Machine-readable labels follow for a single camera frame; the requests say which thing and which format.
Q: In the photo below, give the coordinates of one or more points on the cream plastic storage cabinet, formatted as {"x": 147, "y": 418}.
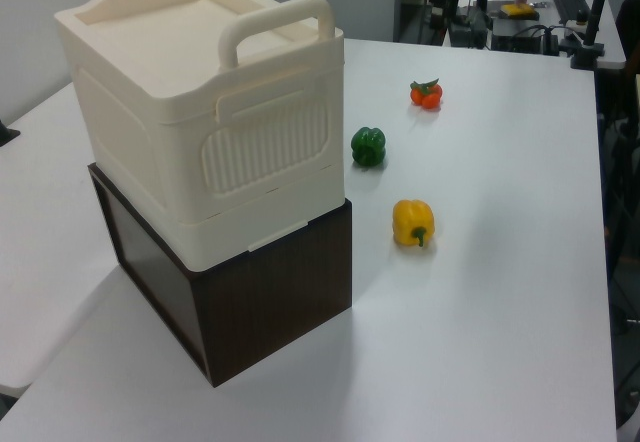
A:
{"x": 150, "y": 62}

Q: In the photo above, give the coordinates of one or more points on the yellow sponge block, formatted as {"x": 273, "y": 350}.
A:
{"x": 518, "y": 10}

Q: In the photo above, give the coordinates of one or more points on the black electronics box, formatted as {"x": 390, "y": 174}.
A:
{"x": 525, "y": 37}

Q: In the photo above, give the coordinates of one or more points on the orange tomato cluster with leaves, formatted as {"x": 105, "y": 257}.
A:
{"x": 426, "y": 96}

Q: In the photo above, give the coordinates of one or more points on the black keyboard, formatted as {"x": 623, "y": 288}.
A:
{"x": 570, "y": 2}

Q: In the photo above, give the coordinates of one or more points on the tall black clamp pole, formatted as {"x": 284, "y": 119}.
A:
{"x": 597, "y": 7}

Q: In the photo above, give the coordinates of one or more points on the green bell pepper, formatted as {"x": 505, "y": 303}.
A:
{"x": 367, "y": 147}

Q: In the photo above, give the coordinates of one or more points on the yellow bell pepper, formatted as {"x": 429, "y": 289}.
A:
{"x": 411, "y": 219}

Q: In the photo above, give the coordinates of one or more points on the dark brown wooden box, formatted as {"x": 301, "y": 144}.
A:
{"x": 275, "y": 302}

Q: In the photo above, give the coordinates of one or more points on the small black table clamp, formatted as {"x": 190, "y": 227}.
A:
{"x": 7, "y": 134}

